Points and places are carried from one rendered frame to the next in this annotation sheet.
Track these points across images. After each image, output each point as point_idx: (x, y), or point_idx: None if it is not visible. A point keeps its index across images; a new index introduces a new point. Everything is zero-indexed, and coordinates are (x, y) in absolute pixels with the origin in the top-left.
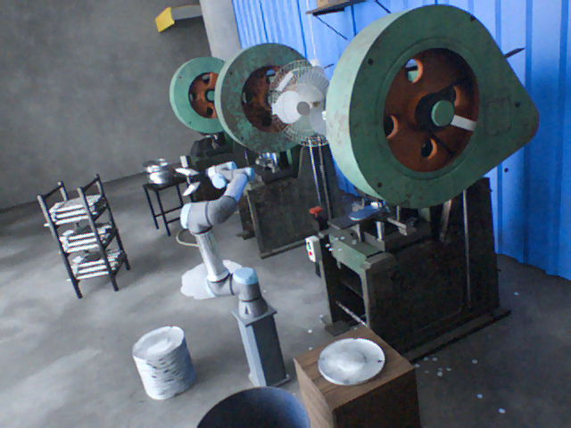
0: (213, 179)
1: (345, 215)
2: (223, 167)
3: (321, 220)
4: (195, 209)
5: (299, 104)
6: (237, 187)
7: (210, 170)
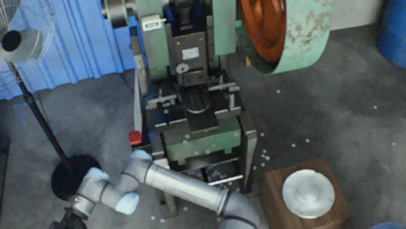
0: (130, 208)
1: (187, 114)
2: (101, 185)
3: (148, 141)
4: None
5: (5, 39)
6: (194, 179)
7: (84, 208)
